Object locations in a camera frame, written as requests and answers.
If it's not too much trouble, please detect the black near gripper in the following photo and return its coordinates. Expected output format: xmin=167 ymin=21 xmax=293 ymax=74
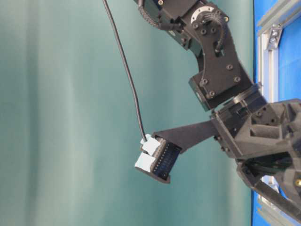
xmin=211 ymin=99 xmax=301 ymax=219

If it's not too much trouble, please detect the blue textured mat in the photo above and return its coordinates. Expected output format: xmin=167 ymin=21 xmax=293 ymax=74
xmin=251 ymin=0 xmax=301 ymax=226

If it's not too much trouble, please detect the aluminium extrusion frame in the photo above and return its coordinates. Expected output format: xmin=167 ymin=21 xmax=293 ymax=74
xmin=256 ymin=0 xmax=301 ymax=226

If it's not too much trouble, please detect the black near camera cable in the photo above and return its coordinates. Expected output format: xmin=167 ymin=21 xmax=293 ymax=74
xmin=102 ymin=0 xmax=147 ymax=142

